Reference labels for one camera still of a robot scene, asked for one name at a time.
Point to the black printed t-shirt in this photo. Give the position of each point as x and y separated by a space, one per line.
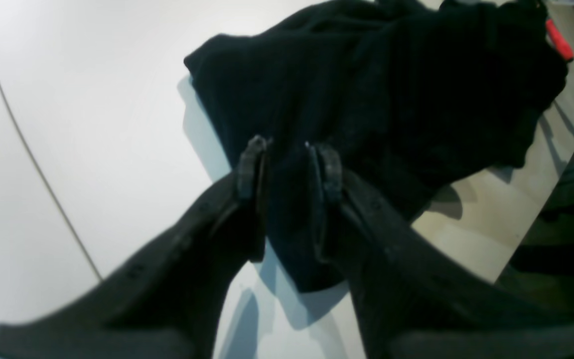
413 99

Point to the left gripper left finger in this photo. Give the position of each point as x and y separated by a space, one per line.
166 300

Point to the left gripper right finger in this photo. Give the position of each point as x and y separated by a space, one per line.
411 301

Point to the orange handled tool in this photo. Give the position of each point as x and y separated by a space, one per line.
558 41

